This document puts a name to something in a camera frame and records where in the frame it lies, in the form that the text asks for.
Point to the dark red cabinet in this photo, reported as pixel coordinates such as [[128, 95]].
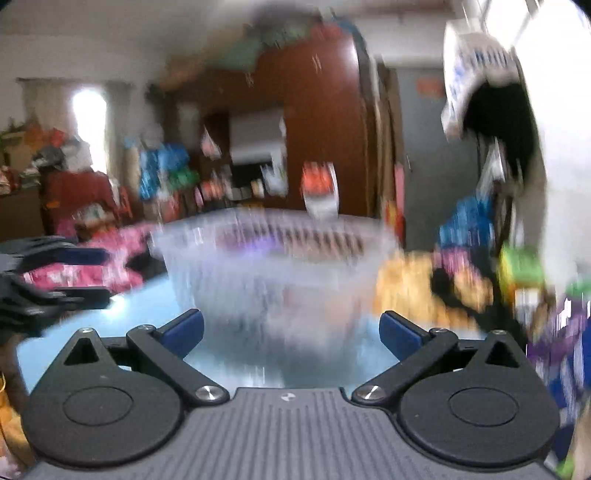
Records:
[[78, 194]]

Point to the orange hanging bag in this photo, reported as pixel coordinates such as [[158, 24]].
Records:
[[316, 180]]

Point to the white hanging plastic bag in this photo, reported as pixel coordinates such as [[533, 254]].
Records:
[[211, 143]]

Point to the black hanging garment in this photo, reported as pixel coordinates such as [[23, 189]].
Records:
[[498, 120]]

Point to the black television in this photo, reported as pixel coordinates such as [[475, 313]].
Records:
[[244, 177]]

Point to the clear plastic basket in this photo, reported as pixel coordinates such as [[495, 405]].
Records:
[[277, 286]]

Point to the yellow patterned blanket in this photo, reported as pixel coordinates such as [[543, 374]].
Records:
[[401, 281]]

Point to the green box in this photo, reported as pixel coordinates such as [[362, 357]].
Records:
[[521, 265]]

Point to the black cloth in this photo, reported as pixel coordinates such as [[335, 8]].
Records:
[[145, 267]]

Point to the yellow paper bag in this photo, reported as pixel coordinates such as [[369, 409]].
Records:
[[9, 424]]

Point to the blue patterned plastic bags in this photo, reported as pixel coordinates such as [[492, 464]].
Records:
[[161, 168]]

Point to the blue plastic bag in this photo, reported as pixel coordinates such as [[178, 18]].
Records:
[[466, 221]]

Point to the purple plastic bag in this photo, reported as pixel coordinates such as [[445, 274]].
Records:
[[558, 332]]

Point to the brown wooden wardrobe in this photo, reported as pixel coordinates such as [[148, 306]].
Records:
[[323, 115]]

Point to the beige curtain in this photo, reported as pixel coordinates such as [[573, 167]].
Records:
[[117, 129], [46, 106]]

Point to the green cloth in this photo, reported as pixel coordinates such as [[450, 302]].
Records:
[[240, 53]]

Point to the white hoodie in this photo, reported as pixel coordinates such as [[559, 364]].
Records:
[[466, 69]]

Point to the red door sign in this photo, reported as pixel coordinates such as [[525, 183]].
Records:
[[430, 86]]

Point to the grey door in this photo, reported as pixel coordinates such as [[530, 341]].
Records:
[[418, 138]]

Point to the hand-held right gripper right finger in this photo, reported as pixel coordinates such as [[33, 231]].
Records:
[[399, 334]]

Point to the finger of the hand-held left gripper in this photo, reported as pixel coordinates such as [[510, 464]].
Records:
[[81, 297], [78, 256]]

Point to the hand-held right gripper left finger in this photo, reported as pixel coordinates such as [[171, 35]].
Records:
[[184, 330]]

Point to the pink floral bedspread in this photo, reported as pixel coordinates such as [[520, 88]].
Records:
[[120, 258]]

